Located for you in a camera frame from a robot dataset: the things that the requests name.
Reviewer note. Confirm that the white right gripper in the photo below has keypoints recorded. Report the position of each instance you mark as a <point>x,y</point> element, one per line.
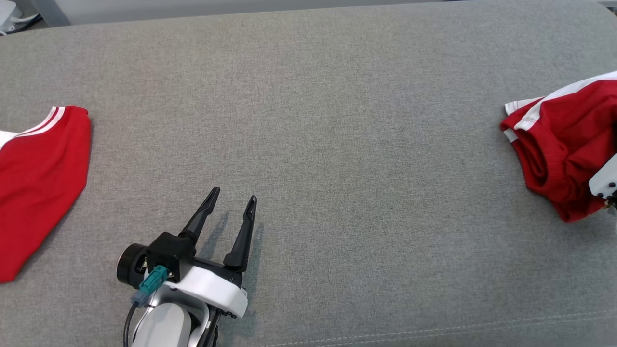
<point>606,183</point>

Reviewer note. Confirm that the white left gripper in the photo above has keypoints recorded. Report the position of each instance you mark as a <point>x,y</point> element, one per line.
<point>217,289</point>

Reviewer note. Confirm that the red shorts with white stripes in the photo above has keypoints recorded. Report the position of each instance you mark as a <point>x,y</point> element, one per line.
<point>564,135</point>

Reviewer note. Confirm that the red jersey with number 23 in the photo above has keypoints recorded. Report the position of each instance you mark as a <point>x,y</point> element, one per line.
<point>38,193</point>

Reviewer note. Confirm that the wide white partition panel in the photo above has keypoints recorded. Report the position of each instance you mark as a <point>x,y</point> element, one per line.
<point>193,7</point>

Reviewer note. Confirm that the white power strip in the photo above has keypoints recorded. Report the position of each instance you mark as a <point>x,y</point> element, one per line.
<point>7,14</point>

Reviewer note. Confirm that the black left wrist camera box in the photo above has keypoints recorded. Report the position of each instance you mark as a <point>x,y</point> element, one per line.
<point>168,250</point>

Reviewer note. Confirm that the teal left camera connector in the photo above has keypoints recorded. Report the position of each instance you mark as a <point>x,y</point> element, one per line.
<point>152,282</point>

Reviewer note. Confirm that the grey partition post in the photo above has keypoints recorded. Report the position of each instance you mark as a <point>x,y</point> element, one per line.
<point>50,12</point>

